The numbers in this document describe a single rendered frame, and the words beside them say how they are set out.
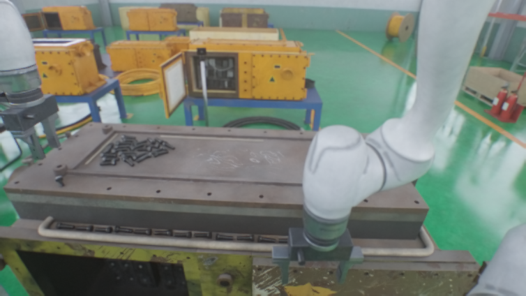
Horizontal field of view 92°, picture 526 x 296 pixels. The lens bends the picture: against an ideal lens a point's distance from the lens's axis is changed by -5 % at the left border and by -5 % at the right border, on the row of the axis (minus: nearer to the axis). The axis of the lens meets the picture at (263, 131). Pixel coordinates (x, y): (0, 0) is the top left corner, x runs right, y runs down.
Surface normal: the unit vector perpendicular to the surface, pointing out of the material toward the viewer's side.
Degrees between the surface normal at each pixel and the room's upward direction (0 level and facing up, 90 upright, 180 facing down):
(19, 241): 90
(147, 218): 90
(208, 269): 90
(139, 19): 90
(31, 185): 0
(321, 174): 82
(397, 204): 0
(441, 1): 114
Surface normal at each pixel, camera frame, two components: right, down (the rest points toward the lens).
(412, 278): -0.04, 0.47
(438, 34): -0.59, 0.78
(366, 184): 0.50, 0.37
